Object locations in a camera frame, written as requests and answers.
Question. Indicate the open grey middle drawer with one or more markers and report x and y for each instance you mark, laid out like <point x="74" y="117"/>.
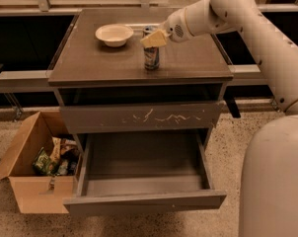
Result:
<point x="144" y="172"/>

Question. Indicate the tan snack bag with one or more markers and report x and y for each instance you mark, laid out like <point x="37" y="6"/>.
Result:
<point x="64" y="157"/>

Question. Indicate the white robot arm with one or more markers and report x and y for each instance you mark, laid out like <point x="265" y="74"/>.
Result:
<point x="269" y="181"/>

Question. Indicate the grey drawer cabinet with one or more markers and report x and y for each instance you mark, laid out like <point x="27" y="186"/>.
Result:
<point x="89" y="73"/>

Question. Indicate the green snack bag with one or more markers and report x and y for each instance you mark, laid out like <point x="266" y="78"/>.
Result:
<point x="44" y="165"/>

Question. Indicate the white paper bowl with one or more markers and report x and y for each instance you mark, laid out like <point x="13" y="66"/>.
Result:
<point x="114" y="35"/>

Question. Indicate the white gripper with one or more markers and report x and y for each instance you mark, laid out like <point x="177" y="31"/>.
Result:
<point x="175" y="27"/>

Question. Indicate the brown cardboard box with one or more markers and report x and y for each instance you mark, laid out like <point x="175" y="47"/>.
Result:
<point x="34" y="193"/>

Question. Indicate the metal window rail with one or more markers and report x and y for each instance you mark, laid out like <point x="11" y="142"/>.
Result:
<point x="34" y="81"/>

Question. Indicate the grey upper drawer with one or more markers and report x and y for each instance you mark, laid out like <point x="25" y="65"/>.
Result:
<point x="122" y="118"/>

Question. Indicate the blue silver redbull can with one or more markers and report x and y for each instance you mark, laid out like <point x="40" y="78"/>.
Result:
<point x="151" y="54"/>

